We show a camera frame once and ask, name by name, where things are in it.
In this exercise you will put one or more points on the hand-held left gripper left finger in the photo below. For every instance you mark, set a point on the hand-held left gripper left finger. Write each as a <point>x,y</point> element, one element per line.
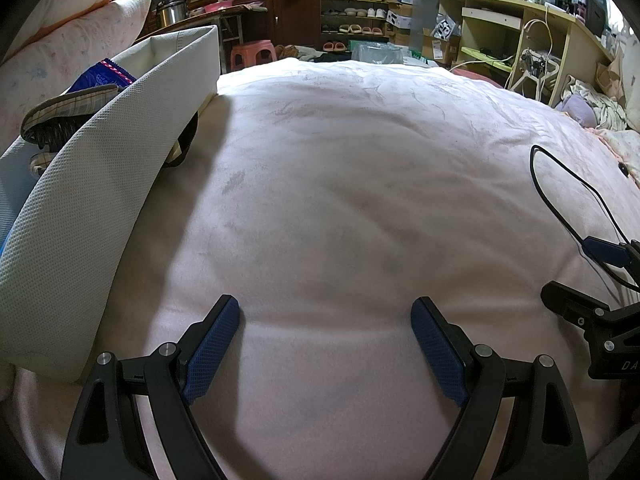
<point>212,355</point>

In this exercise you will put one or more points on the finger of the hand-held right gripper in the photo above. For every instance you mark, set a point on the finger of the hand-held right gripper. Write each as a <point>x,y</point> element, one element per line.
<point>607,252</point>
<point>570,302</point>

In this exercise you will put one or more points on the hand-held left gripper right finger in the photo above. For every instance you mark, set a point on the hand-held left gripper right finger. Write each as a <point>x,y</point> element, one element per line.
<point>440,355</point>

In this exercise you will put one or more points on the white fabric storage box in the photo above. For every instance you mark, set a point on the white fabric storage box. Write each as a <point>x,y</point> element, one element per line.
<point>100,210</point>

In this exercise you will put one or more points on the blue snack packet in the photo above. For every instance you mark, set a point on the blue snack packet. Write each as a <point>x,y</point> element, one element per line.
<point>95,80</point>

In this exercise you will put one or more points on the small black round object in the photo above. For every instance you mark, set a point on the small black round object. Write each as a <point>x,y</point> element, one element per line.
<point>623,169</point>

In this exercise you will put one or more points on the pile of clothes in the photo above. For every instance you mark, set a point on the pile of clothes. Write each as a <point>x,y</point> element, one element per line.
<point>600,105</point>

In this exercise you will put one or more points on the cream floral fabric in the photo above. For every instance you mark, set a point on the cream floral fabric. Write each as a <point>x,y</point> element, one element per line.
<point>627,60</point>

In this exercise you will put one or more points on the light wooden desk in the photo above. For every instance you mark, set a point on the light wooden desk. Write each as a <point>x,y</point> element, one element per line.
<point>500,10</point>

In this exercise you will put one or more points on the cardboard box with white label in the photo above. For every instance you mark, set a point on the cardboard box with white label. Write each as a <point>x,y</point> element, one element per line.
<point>437,47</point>

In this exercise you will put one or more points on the plaid fabric pouch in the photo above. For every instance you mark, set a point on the plaid fabric pouch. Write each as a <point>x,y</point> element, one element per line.
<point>60,110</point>

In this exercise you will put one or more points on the grey metal panel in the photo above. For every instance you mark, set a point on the grey metal panel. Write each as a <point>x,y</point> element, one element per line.
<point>425,15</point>

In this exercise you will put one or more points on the pink plastic stool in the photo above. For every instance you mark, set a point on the pink plastic stool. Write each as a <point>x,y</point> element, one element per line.
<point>252,56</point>

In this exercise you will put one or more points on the clear plastic bag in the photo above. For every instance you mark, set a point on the clear plastic bag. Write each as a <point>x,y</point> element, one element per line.
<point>375,52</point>

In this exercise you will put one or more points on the folding table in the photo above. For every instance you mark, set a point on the folding table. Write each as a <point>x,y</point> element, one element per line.
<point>235,10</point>

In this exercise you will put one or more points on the stainless steel pot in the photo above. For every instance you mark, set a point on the stainless steel pot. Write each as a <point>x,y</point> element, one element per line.
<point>171,10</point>

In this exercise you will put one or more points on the shoe rack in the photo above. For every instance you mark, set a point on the shoe rack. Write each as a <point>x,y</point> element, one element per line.
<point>355,10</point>

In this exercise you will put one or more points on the dark wooden cabinet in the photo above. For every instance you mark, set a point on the dark wooden cabinet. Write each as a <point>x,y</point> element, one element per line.
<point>295,10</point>

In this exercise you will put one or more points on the white chair frame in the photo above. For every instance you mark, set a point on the white chair frame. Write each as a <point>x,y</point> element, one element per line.
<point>532,72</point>

